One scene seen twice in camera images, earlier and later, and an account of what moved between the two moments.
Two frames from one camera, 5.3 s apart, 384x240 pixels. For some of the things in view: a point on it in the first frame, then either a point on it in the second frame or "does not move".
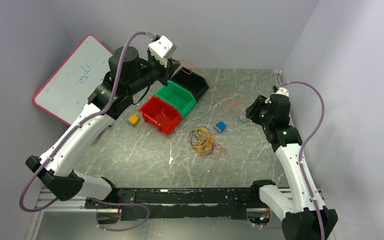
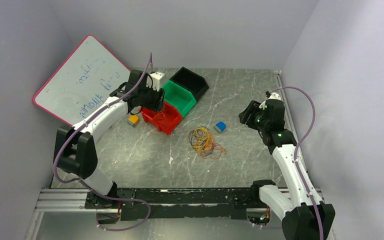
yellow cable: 203,142 does not move
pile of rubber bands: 194,134 does not move
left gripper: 172,65 to 157,103
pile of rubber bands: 214,148 does not move
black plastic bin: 194,82 does not move
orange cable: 195,67 to 159,113
